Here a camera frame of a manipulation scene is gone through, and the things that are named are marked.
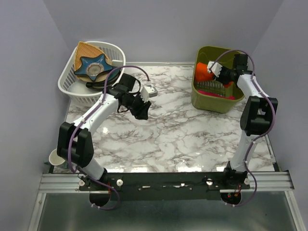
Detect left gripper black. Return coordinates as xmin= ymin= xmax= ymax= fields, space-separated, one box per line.
xmin=122 ymin=92 xmax=152 ymax=120

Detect green plastic bin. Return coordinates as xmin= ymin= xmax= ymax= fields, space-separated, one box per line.
xmin=191 ymin=46 xmax=244 ymax=114

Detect orange t shirt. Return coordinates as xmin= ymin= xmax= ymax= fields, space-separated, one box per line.
xmin=195 ymin=63 xmax=232 ymax=88

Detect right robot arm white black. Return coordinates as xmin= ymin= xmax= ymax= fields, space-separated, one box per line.
xmin=215 ymin=52 xmax=278 ymax=189

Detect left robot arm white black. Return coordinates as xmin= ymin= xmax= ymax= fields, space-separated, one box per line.
xmin=56 ymin=76 xmax=154 ymax=190

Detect pink cloth in bin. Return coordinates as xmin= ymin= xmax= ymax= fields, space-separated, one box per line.
xmin=197 ymin=90 xmax=235 ymax=100

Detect dark stacked plates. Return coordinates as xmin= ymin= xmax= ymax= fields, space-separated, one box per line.
xmin=86 ymin=70 xmax=121 ymax=90

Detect blue star shaped dish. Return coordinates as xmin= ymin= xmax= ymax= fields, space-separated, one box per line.
xmin=74 ymin=53 xmax=116 ymax=82

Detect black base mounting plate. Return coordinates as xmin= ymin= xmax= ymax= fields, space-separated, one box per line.
xmin=79 ymin=172 xmax=250 ymax=201

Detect woven bamboo leaf tray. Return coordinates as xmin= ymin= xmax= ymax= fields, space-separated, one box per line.
xmin=74 ymin=41 xmax=112 ymax=71

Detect white paper cup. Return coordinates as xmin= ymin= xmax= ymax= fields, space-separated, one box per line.
xmin=49 ymin=149 xmax=65 ymax=166

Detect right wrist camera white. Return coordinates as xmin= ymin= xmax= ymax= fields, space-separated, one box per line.
xmin=207 ymin=61 xmax=223 ymax=77

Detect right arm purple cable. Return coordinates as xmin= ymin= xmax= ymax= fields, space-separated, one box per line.
xmin=207 ymin=50 xmax=277 ymax=208

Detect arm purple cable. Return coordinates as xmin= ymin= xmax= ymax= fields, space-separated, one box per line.
xmin=207 ymin=50 xmax=277 ymax=208
xmin=67 ymin=65 xmax=152 ymax=210

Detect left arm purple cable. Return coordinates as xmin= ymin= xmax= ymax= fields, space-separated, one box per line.
xmin=67 ymin=65 xmax=152 ymax=210

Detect aluminium rail frame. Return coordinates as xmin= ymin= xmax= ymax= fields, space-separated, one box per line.
xmin=28 ymin=171 xmax=306 ymax=231

